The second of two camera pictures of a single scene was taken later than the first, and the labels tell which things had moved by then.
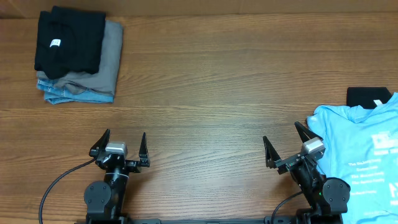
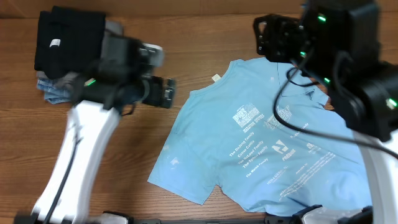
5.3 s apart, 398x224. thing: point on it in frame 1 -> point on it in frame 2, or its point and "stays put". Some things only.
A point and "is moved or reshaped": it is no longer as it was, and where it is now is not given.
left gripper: (102, 143) -> (153, 98)
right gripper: (292, 160) -> (262, 35)
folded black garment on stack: (69, 40) stays put
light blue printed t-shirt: (361, 148) is moved or reshaped
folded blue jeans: (55, 94) stays put
